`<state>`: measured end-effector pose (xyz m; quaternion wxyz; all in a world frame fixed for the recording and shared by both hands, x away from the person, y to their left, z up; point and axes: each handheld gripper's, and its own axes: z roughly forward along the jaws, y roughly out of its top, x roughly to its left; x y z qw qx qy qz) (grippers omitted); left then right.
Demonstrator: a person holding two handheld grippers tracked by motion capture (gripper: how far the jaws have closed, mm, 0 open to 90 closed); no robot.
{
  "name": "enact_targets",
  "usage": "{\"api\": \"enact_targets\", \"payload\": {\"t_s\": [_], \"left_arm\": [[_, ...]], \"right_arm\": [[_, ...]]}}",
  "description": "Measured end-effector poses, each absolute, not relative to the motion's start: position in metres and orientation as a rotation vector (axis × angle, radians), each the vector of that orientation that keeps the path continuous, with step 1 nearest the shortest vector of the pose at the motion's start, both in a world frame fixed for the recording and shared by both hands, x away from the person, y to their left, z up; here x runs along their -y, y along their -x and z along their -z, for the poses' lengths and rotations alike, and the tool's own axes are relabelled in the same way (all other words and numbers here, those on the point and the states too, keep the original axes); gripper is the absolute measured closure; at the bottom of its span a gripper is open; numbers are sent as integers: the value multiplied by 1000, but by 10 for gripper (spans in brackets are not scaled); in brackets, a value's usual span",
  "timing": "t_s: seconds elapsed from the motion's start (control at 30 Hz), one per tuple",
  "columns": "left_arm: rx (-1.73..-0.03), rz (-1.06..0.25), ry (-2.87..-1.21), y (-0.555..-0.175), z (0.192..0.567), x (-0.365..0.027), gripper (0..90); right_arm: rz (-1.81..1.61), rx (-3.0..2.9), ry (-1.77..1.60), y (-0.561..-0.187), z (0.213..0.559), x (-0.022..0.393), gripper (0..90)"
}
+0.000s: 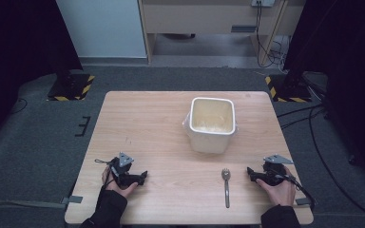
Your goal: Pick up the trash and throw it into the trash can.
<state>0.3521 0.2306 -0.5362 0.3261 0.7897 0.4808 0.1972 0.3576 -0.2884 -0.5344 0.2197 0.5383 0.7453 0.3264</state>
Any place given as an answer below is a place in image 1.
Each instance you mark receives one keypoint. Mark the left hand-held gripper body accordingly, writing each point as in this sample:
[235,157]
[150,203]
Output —
[122,171]

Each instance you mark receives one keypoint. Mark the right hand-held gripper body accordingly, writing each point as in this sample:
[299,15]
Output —
[274,172]

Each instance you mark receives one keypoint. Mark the person's left hand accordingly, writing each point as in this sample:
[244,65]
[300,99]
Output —
[120,191]

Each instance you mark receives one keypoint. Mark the person's right hand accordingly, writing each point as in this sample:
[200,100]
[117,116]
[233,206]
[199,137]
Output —
[280,193]

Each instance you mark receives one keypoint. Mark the metal spork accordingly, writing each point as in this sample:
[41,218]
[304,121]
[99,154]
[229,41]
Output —
[226,190]

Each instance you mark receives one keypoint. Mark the grey tape piece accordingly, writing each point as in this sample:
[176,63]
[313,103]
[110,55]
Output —
[303,201]
[72,199]

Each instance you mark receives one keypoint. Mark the white plastic bin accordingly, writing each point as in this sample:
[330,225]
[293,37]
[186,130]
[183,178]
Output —
[210,139]

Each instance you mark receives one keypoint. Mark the black yellow striped stand base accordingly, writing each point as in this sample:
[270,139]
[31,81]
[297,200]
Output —
[76,90]
[293,93]

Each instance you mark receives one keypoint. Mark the white partition panel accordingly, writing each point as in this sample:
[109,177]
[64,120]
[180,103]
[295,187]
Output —
[104,28]

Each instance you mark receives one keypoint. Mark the black curtain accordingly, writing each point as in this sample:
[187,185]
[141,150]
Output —
[345,47]
[19,47]

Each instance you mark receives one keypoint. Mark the light wooden desk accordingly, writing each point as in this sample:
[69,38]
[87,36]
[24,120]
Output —
[202,19]

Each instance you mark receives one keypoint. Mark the grey power strip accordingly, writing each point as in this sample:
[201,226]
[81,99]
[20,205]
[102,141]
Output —
[263,2]

